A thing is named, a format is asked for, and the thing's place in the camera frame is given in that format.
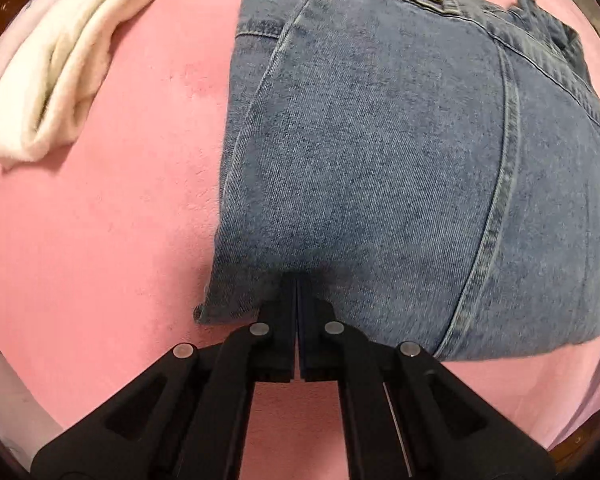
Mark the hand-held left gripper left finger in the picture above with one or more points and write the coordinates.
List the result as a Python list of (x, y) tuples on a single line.
[(289, 310)]

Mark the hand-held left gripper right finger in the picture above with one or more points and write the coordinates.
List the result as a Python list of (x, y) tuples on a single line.
[(306, 310)]

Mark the blue denim garment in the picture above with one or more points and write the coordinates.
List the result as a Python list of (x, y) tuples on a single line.
[(380, 160)]

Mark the pink blanket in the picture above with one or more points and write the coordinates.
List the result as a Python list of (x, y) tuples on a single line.
[(105, 235)]

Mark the white cloth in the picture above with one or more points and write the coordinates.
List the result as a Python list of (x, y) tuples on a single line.
[(15, 400)]

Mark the cream folded garment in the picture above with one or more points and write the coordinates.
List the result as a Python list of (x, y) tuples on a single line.
[(65, 70)]

